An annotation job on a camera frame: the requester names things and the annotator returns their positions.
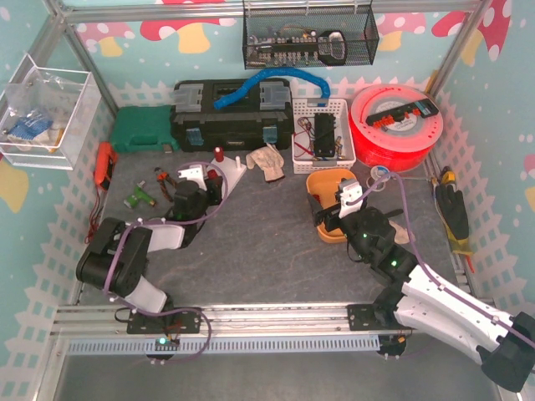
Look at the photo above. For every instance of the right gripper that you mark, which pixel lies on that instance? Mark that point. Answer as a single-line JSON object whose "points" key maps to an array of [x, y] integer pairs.
{"points": [[330, 219]]}

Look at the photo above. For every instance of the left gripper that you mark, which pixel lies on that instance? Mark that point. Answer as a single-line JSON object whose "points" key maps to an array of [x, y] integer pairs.
{"points": [[214, 189]]}

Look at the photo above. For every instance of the white peg board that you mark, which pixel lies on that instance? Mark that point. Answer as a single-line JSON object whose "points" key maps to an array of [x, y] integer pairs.
{"points": [[233, 169]]}

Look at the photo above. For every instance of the beige work glove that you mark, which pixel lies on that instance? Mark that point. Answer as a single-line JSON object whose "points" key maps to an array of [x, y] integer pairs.
{"points": [[269, 160]]}

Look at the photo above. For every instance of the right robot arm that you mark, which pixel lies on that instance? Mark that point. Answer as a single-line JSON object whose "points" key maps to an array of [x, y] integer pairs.
{"points": [[417, 297]]}

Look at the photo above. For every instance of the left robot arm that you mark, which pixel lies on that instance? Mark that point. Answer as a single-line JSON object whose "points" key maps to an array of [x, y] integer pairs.
{"points": [[115, 260]]}

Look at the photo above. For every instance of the yellow plastic tray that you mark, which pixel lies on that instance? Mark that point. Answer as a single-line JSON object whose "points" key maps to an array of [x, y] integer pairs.
{"points": [[325, 183]]}

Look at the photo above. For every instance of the green circuit board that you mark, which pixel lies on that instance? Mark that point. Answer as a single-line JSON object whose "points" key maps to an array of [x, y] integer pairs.
{"points": [[139, 195]]}

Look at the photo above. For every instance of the black screwdriver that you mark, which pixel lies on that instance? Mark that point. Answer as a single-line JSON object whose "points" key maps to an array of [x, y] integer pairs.
{"points": [[394, 213]]}

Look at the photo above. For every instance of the crumpled beige cloth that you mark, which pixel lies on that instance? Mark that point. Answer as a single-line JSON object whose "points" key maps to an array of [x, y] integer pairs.
{"points": [[402, 235]]}

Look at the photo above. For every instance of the white perforated basket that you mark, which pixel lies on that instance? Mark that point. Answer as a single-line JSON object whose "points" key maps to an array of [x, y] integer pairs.
{"points": [[304, 161]]}

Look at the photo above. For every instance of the green tool case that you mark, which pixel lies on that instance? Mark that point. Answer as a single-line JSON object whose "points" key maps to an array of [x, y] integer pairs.
{"points": [[140, 128]]}

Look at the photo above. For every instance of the black battery holder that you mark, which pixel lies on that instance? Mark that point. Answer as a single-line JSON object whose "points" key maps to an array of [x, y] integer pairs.
{"points": [[323, 137]]}

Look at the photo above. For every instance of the orange multimeter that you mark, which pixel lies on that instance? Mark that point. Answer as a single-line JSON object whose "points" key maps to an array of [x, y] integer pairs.
{"points": [[105, 165]]}

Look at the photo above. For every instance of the black toolbox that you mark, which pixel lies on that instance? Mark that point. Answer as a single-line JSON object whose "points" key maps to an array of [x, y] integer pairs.
{"points": [[263, 116]]}

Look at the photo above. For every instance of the red filament spool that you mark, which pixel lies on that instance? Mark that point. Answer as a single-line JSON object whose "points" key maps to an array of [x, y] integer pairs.
{"points": [[400, 146]]}

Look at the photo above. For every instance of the black rubber glove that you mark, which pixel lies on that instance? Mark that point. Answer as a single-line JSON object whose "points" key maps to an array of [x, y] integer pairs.
{"points": [[451, 206]]}

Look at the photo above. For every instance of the black terminal block strip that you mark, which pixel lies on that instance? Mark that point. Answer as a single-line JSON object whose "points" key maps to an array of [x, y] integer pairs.
{"points": [[423, 108]]}

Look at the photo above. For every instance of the clear acrylic box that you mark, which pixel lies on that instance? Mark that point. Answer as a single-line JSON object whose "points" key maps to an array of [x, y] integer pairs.
{"points": [[71, 99]]}

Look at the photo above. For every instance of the blue white glove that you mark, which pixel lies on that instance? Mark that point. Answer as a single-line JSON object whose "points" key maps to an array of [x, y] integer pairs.
{"points": [[32, 127]]}

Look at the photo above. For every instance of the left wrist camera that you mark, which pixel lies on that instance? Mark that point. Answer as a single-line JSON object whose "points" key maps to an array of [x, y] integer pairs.
{"points": [[193, 173]]}

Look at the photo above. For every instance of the red handled pliers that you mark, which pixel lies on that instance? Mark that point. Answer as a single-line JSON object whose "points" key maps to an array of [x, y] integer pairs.
{"points": [[164, 179]]}

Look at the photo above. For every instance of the solder wire spool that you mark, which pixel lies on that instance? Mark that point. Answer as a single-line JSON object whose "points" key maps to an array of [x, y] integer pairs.
{"points": [[379, 175]]}

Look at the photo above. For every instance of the black wire mesh basket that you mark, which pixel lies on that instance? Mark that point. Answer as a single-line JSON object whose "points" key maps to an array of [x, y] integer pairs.
{"points": [[308, 37]]}

